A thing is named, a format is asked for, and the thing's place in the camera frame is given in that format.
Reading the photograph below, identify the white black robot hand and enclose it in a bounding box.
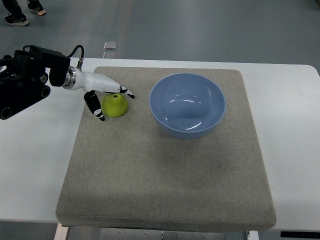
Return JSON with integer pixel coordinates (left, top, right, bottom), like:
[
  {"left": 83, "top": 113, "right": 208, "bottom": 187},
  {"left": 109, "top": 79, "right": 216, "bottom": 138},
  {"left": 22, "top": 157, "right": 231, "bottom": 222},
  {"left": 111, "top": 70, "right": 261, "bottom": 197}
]
[{"left": 62, "top": 66, "right": 135, "bottom": 122}]

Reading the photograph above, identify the green pear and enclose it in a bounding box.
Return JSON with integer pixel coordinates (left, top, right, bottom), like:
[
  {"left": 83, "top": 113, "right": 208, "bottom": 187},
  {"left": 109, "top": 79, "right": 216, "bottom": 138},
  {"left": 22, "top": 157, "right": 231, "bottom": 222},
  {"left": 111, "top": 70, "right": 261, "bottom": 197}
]
[{"left": 101, "top": 93, "right": 129, "bottom": 118}]

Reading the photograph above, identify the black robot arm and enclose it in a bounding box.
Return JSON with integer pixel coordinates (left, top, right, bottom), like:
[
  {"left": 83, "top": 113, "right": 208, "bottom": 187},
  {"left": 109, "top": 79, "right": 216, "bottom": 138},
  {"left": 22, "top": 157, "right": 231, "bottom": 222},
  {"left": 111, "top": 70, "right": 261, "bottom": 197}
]
[{"left": 0, "top": 45, "right": 71, "bottom": 120}]

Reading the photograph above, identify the blue bowl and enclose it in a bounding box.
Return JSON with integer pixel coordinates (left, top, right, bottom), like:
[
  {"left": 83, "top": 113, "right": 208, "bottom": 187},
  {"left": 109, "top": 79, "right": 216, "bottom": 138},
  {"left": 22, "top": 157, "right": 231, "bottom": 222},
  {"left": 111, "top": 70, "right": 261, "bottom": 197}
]
[{"left": 149, "top": 73, "right": 227, "bottom": 140}]

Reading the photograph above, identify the person's right shoe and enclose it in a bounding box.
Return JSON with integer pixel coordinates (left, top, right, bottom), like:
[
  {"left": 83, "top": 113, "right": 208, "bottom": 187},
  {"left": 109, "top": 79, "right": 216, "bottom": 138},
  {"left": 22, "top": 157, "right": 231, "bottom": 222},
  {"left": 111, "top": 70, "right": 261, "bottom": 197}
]
[{"left": 27, "top": 1, "right": 47, "bottom": 16}]

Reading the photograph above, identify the person's shoe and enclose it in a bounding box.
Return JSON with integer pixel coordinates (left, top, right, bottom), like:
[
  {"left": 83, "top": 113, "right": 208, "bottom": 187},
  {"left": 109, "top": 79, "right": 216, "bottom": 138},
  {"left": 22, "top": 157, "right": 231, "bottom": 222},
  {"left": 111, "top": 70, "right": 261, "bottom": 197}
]
[
  {"left": 5, "top": 13, "right": 30, "bottom": 27},
  {"left": 27, "top": 1, "right": 47, "bottom": 16}
]

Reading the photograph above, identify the grey fabric mat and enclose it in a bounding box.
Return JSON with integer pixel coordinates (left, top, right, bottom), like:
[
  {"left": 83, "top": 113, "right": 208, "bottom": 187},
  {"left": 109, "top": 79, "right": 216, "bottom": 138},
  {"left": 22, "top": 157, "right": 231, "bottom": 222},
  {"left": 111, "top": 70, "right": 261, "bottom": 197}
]
[{"left": 56, "top": 66, "right": 276, "bottom": 232}]

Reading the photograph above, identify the person's left shoe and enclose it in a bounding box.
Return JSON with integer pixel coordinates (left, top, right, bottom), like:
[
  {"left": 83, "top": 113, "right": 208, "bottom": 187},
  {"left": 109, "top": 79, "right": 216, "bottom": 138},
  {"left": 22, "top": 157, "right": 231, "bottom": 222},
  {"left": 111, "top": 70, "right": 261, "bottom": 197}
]
[{"left": 5, "top": 13, "right": 30, "bottom": 27}]

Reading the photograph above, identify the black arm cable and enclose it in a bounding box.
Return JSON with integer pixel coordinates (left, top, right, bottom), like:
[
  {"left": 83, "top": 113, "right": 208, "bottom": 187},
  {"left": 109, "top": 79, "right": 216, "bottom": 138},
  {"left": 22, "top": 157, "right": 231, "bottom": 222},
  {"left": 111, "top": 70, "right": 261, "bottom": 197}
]
[{"left": 67, "top": 44, "right": 85, "bottom": 70}]

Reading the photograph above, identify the white table frame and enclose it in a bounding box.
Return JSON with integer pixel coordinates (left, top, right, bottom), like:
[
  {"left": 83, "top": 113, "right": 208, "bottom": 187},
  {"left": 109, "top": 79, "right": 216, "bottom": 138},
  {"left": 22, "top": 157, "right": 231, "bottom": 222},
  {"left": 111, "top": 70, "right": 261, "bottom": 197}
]
[{"left": 54, "top": 223, "right": 259, "bottom": 240}]

